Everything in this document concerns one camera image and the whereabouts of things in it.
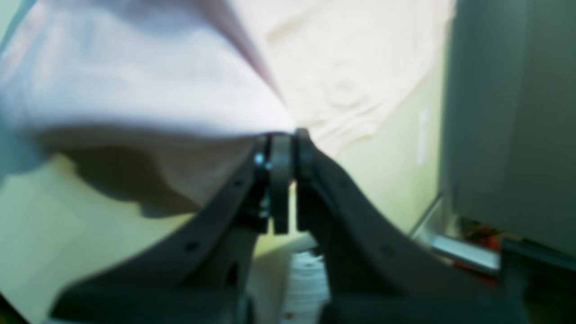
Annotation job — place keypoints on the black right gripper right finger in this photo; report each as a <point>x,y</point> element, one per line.
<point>377,275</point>

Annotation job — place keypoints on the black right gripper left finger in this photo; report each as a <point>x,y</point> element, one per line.
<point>198,274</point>

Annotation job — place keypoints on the pink T-shirt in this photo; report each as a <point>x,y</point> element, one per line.
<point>191,82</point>

